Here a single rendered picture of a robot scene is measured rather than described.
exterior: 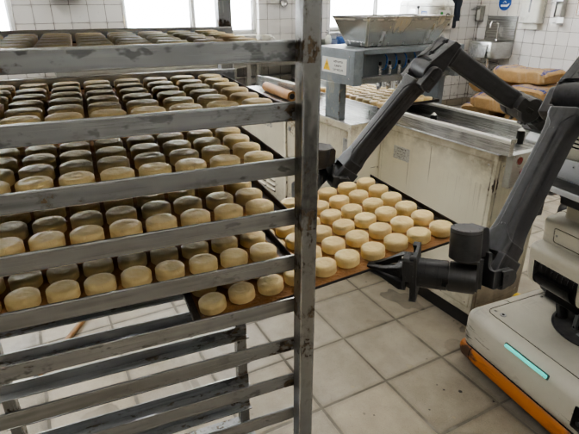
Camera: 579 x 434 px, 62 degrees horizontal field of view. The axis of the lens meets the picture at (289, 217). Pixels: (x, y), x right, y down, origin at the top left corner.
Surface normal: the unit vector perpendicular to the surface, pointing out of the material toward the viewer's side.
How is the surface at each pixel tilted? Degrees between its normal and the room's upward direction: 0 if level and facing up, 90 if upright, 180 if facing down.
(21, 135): 90
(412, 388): 0
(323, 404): 0
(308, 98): 90
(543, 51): 90
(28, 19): 90
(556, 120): 54
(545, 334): 1
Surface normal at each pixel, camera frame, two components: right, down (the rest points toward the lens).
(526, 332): -0.01, -0.91
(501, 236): -0.75, -0.40
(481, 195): -0.86, 0.21
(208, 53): 0.39, 0.38
